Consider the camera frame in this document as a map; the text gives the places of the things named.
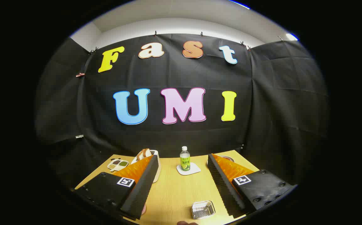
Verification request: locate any white square coaster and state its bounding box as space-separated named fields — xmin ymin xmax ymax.
xmin=176 ymin=162 xmax=201 ymax=176

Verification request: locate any green tea bottle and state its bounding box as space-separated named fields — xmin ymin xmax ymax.
xmin=180 ymin=146 xmax=191 ymax=172

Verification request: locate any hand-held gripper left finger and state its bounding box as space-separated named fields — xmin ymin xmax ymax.
xmin=74 ymin=155 xmax=159 ymax=221

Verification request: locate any white toaster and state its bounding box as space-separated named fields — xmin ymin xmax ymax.
xmin=131 ymin=149 xmax=162 ymax=183

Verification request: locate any metal wire basket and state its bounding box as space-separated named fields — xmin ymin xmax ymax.
xmin=191 ymin=200 xmax=216 ymax=219

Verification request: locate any white divided bean dish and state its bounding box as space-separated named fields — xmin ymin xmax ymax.
xmin=107 ymin=158 xmax=129 ymax=172

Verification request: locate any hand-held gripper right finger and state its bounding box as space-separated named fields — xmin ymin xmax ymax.
xmin=207 ymin=153 xmax=297 ymax=219

